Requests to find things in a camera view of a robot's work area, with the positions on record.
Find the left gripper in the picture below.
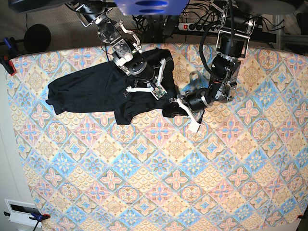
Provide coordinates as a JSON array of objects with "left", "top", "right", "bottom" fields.
[{"left": 176, "top": 87, "right": 224, "bottom": 133}]

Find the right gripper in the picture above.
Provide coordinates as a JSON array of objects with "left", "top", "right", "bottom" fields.
[{"left": 115, "top": 51, "right": 167, "bottom": 100}]

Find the black t-shirt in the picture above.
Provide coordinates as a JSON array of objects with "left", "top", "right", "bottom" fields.
[{"left": 46, "top": 49, "right": 187, "bottom": 125}]

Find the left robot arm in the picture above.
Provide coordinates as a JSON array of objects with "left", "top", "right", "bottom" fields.
[{"left": 176, "top": 8, "right": 257, "bottom": 133}]

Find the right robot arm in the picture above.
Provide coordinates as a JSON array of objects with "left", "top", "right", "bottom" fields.
[{"left": 66, "top": 0, "right": 167, "bottom": 100}]

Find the patterned colourful tablecloth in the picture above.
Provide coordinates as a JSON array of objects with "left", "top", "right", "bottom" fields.
[{"left": 6, "top": 47, "right": 308, "bottom": 231}]

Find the white power strip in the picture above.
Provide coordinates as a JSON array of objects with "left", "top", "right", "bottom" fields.
[{"left": 174, "top": 23, "right": 206, "bottom": 35}]

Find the black round stool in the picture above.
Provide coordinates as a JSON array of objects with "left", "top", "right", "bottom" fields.
[{"left": 24, "top": 24, "right": 51, "bottom": 53}]

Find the black clamp bottom right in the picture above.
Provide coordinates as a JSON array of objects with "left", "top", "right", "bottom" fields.
[{"left": 297, "top": 215, "right": 307, "bottom": 219}]

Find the red blue clamp top left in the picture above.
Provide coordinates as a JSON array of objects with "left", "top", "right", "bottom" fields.
[{"left": 0, "top": 37, "right": 19, "bottom": 76}]

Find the blue clamp bottom left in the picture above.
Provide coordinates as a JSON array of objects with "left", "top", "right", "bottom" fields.
[{"left": 3, "top": 211, "right": 50, "bottom": 223}]

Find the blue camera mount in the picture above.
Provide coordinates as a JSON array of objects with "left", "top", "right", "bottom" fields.
[{"left": 114, "top": 0, "right": 189, "bottom": 16}]

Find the white wall vent box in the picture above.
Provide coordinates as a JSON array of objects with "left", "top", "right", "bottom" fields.
[{"left": 4, "top": 199, "right": 39, "bottom": 227}]

